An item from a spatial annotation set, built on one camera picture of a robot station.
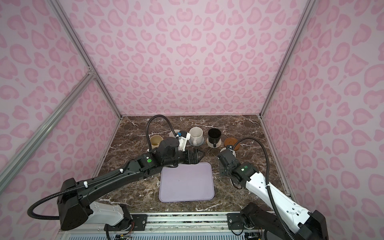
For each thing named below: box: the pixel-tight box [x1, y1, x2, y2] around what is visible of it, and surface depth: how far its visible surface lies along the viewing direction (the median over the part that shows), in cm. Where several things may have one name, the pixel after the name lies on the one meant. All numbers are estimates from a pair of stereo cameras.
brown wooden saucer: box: [224, 137, 240, 151], surface depth 106 cm
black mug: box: [208, 128, 222, 148], surface depth 98 cm
